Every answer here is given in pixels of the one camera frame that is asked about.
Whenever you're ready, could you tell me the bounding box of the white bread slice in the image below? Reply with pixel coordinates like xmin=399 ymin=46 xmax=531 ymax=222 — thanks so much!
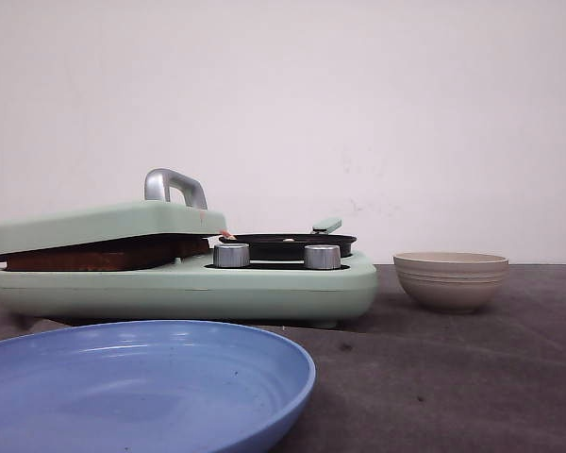
xmin=4 ymin=243 xmax=177 ymax=272
xmin=172 ymin=235 xmax=210 ymax=260

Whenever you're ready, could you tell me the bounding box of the breakfast maker hinged lid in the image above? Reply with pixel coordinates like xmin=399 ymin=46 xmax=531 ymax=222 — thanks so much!
xmin=0 ymin=168 xmax=227 ymax=260

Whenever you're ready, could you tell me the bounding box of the beige ribbed ceramic bowl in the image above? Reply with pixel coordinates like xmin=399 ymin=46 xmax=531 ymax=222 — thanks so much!
xmin=393 ymin=252 xmax=508 ymax=313

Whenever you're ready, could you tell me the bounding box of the pink shrimp in pan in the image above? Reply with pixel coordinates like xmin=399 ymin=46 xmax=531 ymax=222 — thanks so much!
xmin=220 ymin=229 xmax=236 ymax=240

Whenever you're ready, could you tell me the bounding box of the mint green breakfast maker base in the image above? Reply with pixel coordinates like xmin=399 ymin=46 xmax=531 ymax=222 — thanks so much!
xmin=0 ymin=252 xmax=378 ymax=325

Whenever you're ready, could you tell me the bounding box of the black round frying pan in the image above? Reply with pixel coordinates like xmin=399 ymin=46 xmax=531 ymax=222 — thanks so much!
xmin=219 ymin=217 xmax=357 ymax=261

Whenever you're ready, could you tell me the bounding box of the right silver control knob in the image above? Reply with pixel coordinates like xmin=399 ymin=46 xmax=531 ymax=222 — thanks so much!
xmin=304 ymin=244 xmax=341 ymax=270

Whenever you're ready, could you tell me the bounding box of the silver control knob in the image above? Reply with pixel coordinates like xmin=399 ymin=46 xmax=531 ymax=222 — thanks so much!
xmin=213 ymin=243 xmax=250 ymax=269
xmin=304 ymin=244 xmax=341 ymax=270

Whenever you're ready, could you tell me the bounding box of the left silver control knob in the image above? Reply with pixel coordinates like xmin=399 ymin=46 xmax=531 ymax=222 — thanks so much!
xmin=213 ymin=243 xmax=250 ymax=269

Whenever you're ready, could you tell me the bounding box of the blue plastic plate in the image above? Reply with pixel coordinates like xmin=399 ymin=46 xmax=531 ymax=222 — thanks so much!
xmin=0 ymin=321 xmax=316 ymax=452

